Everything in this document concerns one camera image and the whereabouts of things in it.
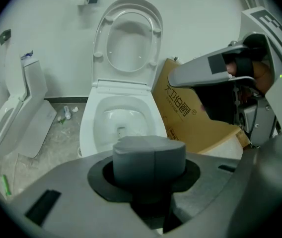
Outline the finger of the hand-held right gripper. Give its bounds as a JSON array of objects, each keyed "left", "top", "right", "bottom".
[{"left": 167, "top": 45, "right": 250, "bottom": 87}]

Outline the blue plastic tool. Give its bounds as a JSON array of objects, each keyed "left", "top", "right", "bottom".
[{"left": 20, "top": 50, "right": 34, "bottom": 60}]

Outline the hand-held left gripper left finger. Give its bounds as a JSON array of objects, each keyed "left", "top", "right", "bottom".
[{"left": 6, "top": 150, "right": 163, "bottom": 238}]

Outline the black wall bracket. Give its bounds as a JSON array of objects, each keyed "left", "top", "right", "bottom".
[{"left": 0, "top": 29, "right": 12, "bottom": 45}]

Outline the white toilet with tank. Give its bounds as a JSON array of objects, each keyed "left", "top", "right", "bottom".
[{"left": 0, "top": 50, "right": 58, "bottom": 159}]

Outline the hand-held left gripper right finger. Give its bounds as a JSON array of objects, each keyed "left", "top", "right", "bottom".
[{"left": 170, "top": 152, "right": 241, "bottom": 208}]

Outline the white tankless toilet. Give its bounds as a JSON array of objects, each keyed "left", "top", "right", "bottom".
[{"left": 79, "top": 0, "right": 168, "bottom": 159}]

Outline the person's right hand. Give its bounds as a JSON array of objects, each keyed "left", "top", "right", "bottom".
[{"left": 226, "top": 58, "right": 274, "bottom": 96}]

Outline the large cardboard box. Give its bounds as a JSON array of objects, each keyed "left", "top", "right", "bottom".
[{"left": 152, "top": 58, "right": 252, "bottom": 155}]

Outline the clear plastic bottle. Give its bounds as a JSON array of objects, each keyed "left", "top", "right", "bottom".
[{"left": 63, "top": 105, "right": 72, "bottom": 120}]

